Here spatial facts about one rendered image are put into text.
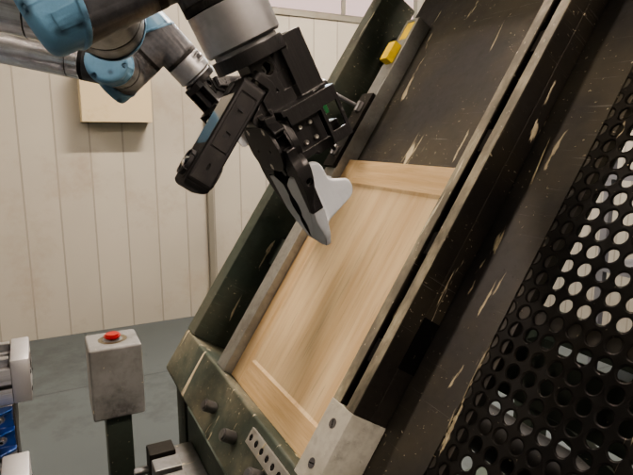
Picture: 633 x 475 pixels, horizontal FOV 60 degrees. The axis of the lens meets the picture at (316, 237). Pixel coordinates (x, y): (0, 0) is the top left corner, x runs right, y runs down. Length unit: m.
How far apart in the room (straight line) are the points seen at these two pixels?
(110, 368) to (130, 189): 2.92
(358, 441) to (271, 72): 0.55
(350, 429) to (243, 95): 0.52
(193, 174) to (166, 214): 3.82
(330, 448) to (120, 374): 0.71
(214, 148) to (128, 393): 1.02
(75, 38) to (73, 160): 3.68
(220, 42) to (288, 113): 0.08
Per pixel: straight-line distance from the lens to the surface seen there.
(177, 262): 4.40
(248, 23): 0.51
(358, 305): 1.01
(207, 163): 0.50
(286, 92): 0.54
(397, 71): 1.38
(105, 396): 1.45
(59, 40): 0.52
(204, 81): 1.22
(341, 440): 0.84
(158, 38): 1.19
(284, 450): 0.99
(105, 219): 4.25
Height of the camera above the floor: 1.42
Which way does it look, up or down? 11 degrees down
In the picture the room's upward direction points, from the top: straight up
